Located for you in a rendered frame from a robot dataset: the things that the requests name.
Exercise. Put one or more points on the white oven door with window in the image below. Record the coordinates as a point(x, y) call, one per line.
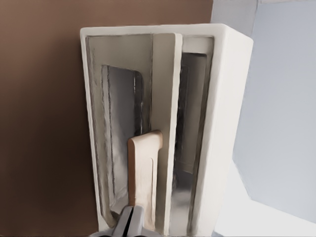
point(164, 98)

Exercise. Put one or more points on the white oven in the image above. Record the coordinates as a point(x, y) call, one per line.
point(229, 103)

